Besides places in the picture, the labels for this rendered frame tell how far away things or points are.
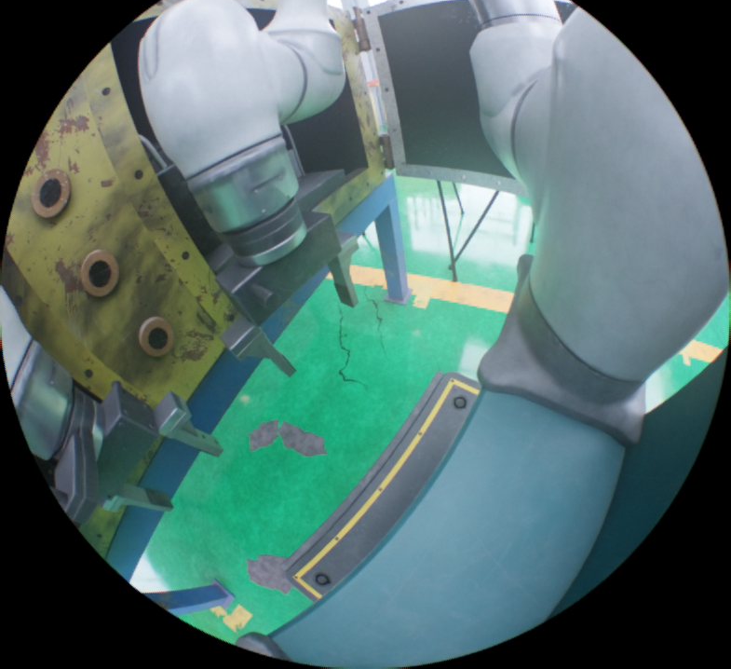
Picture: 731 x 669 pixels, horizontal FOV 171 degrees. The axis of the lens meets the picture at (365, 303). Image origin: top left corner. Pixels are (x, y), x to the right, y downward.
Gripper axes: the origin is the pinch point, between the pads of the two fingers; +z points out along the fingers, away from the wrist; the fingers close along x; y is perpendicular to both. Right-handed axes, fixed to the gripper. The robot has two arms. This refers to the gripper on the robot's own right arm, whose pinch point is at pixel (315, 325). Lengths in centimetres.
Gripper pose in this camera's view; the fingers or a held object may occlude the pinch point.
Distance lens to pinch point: 32.7
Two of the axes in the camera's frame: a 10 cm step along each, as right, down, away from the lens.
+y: 7.8, 3.3, -5.3
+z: 1.9, 6.7, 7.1
